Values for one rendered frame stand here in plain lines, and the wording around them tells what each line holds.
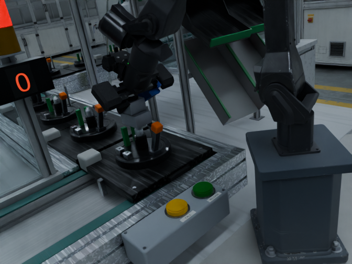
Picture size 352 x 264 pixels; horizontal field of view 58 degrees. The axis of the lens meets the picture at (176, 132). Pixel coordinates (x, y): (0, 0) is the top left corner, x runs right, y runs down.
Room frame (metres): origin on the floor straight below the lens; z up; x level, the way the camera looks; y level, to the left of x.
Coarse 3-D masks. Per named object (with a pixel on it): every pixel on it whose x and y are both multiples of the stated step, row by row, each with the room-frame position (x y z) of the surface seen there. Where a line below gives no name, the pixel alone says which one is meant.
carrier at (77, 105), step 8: (64, 88) 1.14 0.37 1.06; (56, 96) 1.09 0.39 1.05; (48, 104) 1.11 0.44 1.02; (56, 104) 1.08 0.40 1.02; (72, 104) 1.23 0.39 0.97; (80, 104) 1.21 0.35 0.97; (40, 112) 1.08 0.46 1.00; (48, 112) 1.11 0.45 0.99; (56, 112) 1.08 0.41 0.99; (72, 112) 1.06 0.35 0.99; (104, 112) 1.07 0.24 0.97; (40, 120) 1.09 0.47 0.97; (48, 120) 1.02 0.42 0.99; (56, 120) 1.02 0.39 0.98; (64, 120) 1.03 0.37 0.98; (72, 120) 1.03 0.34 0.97; (48, 128) 0.99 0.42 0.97; (56, 128) 0.98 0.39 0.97; (64, 128) 0.97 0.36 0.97
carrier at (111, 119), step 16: (80, 112) 0.92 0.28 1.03; (80, 128) 0.85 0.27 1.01; (96, 128) 0.85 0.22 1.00; (112, 128) 0.87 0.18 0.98; (128, 128) 0.88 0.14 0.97; (144, 128) 0.87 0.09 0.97; (48, 144) 0.88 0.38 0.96; (64, 144) 0.84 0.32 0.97; (80, 144) 0.82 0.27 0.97; (96, 144) 0.81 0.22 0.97; (112, 144) 0.80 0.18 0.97
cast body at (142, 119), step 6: (132, 96) 0.68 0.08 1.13; (138, 96) 0.71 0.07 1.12; (132, 102) 0.67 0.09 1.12; (138, 102) 0.68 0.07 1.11; (144, 102) 0.69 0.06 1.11; (126, 108) 0.68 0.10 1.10; (132, 108) 0.67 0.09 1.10; (138, 108) 0.68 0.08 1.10; (144, 108) 0.69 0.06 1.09; (120, 114) 0.70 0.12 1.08; (126, 114) 0.69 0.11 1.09; (132, 114) 0.67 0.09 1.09; (138, 114) 0.67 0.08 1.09; (144, 114) 0.67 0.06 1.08; (150, 114) 0.69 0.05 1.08; (126, 120) 0.69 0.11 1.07; (132, 120) 0.67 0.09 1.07; (138, 120) 0.66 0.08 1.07; (144, 120) 0.67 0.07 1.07; (150, 120) 0.68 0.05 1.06; (132, 126) 0.67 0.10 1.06; (138, 126) 0.66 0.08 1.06
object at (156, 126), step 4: (148, 124) 0.65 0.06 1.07; (152, 124) 0.63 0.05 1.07; (156, 124) 0.63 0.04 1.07; (160, 124) 0.64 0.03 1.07; (152, 128) 0.63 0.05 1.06; (156, 128) 0.62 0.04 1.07; (160, 128) 0.63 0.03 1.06; (152, 132) 0.64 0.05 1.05; (156, 132) 0.63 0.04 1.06; (152, 136) 0.64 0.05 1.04; (156, 136) 0.64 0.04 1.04; (152, 140) 0.65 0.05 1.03; (156, 140) 0.64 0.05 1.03; (152, 144) 0.65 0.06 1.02; (156, 144) 0.64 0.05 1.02; (152, 148) 0.65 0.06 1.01; (156, 148) 0.65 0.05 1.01
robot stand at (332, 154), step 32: (320, 128) 0.52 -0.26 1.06; (256, 160) 0.44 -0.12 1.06; (288, 160) 0.43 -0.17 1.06; (320, 160) 0.41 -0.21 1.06; (256, 192) 0.51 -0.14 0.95; (288, 192) 0.41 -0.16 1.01; (320, 192) 0.40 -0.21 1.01; (256, 224) 0.50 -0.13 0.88; (288, 224) 0.41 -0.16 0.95; (320, 224) 0.40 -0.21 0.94; (288, 256) 0.41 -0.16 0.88; (320, 256) 0.40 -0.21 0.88
